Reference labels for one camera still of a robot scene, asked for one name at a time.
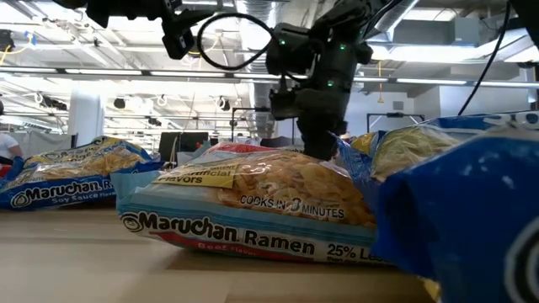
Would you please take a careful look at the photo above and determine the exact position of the black metal stand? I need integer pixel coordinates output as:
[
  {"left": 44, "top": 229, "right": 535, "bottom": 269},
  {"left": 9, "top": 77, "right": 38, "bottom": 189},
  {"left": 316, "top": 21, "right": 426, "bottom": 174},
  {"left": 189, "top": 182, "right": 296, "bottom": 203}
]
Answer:
[{"left": 366, "top": 111, "right": 426, "bottom": 136}]

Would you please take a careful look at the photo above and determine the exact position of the long ceiling light bar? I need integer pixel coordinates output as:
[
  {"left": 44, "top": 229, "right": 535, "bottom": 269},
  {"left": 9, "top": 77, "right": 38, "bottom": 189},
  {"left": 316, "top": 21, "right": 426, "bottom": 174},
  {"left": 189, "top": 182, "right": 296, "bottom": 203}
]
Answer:
[{"left": 0, "top": 65, "right": 539, "bottom": 88}]

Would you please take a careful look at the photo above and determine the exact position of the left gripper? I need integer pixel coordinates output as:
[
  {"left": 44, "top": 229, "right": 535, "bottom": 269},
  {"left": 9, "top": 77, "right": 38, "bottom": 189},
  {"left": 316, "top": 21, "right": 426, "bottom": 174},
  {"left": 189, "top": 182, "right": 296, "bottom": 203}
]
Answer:
[{"left": 86, "top": 0, "right": 217, "bottom": 28}]

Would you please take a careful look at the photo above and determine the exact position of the dark monitor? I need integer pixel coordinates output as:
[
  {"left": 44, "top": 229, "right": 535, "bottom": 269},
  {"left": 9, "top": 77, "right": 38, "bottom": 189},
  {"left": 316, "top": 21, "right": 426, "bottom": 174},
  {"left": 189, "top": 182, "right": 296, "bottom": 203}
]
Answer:
[{"left": 158, "top": 131, "right": 211, "bottom": 163}]

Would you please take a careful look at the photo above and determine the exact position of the black camera cable loop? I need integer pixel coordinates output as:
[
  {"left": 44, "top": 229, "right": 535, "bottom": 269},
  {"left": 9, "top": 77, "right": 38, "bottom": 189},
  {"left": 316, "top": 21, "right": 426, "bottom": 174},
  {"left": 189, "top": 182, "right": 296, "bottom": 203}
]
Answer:
[{"left": 196, "top": 11, "right": 277, "bottom": 72}]

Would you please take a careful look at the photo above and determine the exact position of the white column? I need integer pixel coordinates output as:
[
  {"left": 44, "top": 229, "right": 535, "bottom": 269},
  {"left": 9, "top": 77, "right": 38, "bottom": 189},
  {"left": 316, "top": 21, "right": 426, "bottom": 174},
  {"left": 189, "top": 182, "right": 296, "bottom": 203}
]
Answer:
[{"left": 67, "top": 86, "right": 105, "bottom": 146}]

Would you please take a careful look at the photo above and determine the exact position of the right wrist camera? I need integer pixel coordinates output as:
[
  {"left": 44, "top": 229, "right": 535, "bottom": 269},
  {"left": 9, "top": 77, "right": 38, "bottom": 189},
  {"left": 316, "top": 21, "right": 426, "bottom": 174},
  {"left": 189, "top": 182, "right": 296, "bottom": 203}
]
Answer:
[{"left": 265, "top": 22, "right": 316, "bottom": 77}]

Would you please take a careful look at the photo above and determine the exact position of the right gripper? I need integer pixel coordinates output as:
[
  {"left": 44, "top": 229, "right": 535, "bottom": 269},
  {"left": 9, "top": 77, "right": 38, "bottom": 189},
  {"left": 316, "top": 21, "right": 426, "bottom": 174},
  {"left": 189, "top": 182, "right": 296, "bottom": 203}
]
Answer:
[{"left": 269, "top": 8, "right": 375, "bottom": 162}]

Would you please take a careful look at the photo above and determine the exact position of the clear plastic bin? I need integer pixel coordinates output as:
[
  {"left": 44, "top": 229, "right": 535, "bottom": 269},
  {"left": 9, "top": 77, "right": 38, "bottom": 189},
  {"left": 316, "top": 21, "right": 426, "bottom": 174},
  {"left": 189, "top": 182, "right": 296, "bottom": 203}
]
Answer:
[{"left": 175, "top": 150, "right": 199, "bottom": 167}]

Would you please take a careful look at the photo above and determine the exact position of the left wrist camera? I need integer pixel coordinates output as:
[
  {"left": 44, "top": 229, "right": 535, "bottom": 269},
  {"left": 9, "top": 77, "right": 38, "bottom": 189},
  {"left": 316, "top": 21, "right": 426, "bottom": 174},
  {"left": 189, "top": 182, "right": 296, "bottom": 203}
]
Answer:
[{"left": 161, "top": 19, "right": 198, "bottom": 61}]

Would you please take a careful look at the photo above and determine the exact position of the light blue Maruchan ramen pack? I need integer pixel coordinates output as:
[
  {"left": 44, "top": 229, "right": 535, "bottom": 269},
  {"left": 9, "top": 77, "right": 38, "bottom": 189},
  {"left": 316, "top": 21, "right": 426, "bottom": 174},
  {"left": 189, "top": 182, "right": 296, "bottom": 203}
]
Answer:
[{"left": 109, "top": 141, "right": 380, "bottom": 267}]

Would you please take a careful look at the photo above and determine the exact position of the white partition curtain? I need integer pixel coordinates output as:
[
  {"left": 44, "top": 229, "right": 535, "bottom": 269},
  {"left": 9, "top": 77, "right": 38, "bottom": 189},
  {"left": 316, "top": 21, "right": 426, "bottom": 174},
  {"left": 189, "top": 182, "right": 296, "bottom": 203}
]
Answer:
[{"left": 19, "top": 132, "right": 77, "bottom": 159}]

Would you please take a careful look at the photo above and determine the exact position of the silver air duct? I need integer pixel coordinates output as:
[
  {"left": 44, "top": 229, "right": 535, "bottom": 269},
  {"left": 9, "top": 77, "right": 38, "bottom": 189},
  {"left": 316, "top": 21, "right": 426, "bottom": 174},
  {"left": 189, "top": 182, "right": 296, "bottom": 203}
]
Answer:
[
  {"left": 374, "top": 0, "right": 423, "bottom": 35},
  {"left": 234, "top": 0, "right": 284, "bottom": 140}
]

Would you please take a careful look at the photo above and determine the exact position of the black hanging cable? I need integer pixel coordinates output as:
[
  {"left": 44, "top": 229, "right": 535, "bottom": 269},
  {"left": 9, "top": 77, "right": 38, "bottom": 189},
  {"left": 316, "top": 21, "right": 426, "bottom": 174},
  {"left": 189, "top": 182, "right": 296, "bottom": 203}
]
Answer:
[{"left": 456, "top": 0, "right": 513, "bottom": 117}]

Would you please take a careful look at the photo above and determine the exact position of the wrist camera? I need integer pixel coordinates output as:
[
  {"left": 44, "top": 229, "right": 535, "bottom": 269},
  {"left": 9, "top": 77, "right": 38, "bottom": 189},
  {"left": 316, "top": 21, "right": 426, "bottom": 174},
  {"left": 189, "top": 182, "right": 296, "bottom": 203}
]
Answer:
[
  {"left": 265, "top": 22, "right": 316, "bottom": 77},
  {"left": 161, "top": 19, "right": 198, "bottom": 61}
]

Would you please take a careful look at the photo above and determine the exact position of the person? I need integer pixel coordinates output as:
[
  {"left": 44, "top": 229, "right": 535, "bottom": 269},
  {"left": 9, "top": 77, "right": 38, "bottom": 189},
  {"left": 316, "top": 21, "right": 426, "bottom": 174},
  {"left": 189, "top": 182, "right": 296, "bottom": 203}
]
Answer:
[{"left": 0, "top": 99, "right": 24, "bottom": 166}]

